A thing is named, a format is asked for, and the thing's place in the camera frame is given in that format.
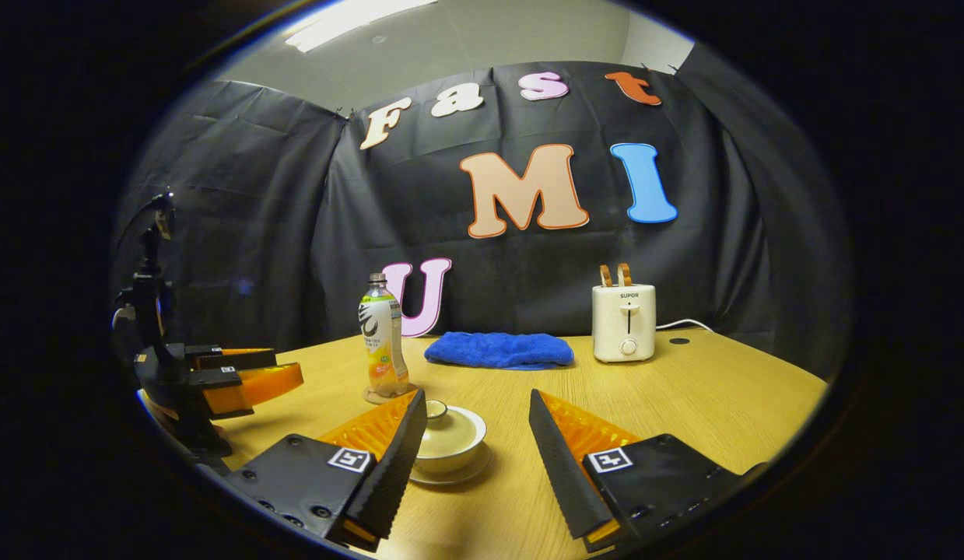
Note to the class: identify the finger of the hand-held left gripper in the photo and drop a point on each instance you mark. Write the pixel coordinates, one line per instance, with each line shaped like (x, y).
(240, 359)
(260, 385)

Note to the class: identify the clear water bottle white label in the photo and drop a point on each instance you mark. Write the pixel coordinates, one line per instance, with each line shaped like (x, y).
(383, 342)

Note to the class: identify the black backdrop cloth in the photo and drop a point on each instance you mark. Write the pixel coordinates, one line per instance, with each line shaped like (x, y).
(544, 264)

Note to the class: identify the ceiling light panel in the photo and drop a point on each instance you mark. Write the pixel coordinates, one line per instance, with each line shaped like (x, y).
(349, 19)

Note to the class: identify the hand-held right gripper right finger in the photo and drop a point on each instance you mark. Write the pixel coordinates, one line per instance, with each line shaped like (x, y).
(563, 474)

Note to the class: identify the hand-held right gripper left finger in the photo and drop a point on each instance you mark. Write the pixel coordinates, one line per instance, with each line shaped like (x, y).
(388, 474)

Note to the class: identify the blue towel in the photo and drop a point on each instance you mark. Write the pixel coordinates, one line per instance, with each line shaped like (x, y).
(497, 350)

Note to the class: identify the white teacup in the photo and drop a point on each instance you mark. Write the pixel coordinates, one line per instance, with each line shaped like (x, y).
(450, 464)

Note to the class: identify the brown toast slice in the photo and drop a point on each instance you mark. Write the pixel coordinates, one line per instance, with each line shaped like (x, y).
(624, 274)
(606, 276)

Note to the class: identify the white toaster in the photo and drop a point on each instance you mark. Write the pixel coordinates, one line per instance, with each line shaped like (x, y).
(623, 327)

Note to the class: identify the round wooden coaster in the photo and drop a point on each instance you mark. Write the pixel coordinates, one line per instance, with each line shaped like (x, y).
(396, 400)

